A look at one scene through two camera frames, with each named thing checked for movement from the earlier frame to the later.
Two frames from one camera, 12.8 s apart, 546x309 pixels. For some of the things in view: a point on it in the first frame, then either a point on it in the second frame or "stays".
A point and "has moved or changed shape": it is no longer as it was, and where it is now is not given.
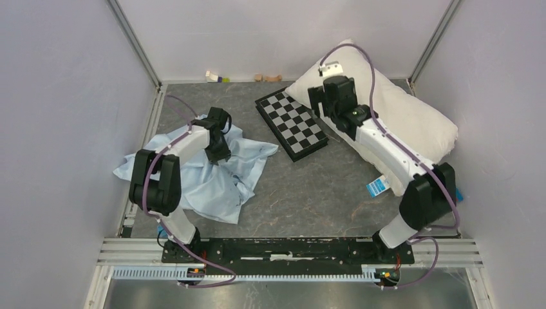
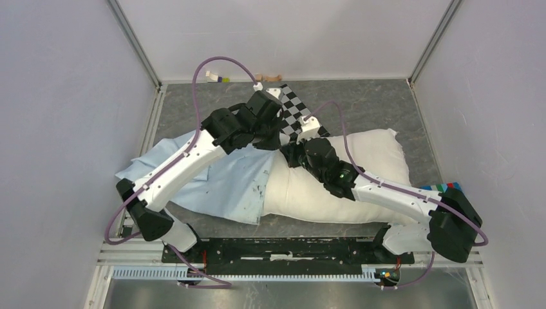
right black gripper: [318, 94] to [290, 150]
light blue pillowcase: [212, 190] has moved or changed shape
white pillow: [357, 67] to [294, 193]
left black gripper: [224, 153] to [274, 143]
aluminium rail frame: [133, 252] stays
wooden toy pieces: [259, 78] stays
